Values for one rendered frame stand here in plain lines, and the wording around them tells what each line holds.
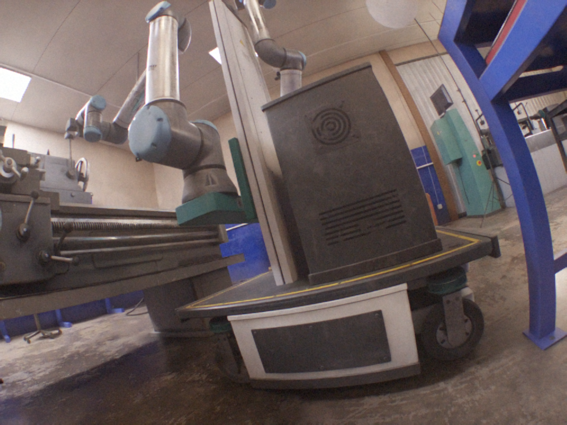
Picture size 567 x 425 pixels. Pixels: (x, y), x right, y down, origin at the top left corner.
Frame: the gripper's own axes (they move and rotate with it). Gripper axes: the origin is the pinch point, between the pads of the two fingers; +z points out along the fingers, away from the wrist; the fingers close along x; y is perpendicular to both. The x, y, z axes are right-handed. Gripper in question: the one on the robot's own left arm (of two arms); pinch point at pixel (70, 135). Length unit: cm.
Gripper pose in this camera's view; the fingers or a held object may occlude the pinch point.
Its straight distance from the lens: 153.1
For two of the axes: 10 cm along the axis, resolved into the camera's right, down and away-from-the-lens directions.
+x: -3.0, 0.6, -9.5
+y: -3.0, -9.5, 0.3
